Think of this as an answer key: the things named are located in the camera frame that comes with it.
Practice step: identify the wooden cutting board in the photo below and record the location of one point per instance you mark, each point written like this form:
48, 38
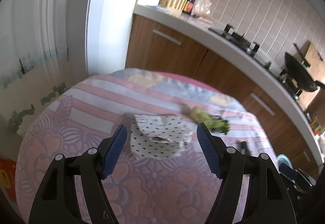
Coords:
316, 70

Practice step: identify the black wok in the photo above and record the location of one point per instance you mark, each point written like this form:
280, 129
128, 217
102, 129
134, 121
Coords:
296, 78

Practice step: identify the white kitchen countertop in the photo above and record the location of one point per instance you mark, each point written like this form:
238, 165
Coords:
199, 32

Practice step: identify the pink patterned tablecloth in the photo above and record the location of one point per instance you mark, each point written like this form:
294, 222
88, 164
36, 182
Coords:
162, 175

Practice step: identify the light blue trash basket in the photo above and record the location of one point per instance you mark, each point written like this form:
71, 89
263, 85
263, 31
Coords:
286, 168

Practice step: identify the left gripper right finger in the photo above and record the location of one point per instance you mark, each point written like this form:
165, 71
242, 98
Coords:
213, 149

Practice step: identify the clear plastic bag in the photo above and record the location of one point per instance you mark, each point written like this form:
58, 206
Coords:
201, 8

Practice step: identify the brown wooden kitchen cabinets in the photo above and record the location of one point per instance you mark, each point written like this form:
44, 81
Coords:
154, 46

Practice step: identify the black gas stove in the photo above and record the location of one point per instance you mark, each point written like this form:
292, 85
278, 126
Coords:
251, 48

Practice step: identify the colourful puzzle cube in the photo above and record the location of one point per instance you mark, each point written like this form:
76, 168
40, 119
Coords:
316, 126

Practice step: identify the black car key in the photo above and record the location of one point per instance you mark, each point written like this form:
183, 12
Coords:
242, 147

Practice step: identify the red box on floor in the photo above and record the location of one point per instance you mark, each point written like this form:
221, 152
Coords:
7, 170

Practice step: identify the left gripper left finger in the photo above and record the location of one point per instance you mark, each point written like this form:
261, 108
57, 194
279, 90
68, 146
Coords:
110, 149

